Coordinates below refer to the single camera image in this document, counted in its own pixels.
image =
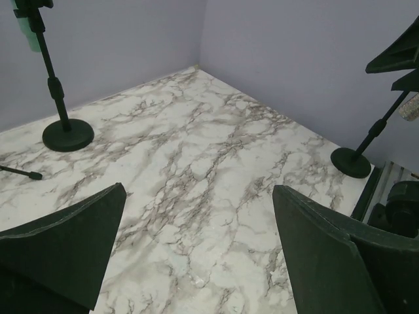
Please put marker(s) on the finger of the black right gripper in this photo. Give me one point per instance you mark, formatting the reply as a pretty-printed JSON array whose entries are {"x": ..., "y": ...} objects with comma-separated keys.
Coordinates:
[
  {"x": 400, "y": 55},
  {"x": 407, "y": 83}
]

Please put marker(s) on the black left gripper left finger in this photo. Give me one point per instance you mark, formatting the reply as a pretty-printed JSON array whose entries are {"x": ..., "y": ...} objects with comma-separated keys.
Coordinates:
[{"x": 56, "y": 263}]

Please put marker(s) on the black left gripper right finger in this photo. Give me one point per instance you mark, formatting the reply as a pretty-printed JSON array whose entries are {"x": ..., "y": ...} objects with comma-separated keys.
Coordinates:
[{"x": 337, "y": 264}]

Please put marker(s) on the black round-base stand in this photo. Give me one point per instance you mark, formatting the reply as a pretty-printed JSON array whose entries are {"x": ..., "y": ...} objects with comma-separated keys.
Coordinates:
[
  {"x": 65, "y": 135},
  {"x": 352, "y": 162}
]

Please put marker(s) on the green microphone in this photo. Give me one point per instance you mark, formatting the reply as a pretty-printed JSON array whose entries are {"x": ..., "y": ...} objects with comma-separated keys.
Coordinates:
[{"x": 23, "y": 21}]

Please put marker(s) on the rhinestone microphone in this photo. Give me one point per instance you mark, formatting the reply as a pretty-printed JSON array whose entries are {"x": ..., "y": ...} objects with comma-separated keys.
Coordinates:
[{"x": 409, "y": 111}]

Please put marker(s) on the black tripod microphone stand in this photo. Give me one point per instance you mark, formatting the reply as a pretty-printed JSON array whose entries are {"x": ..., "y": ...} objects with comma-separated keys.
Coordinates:
[{"x": 32, "y": 175}]

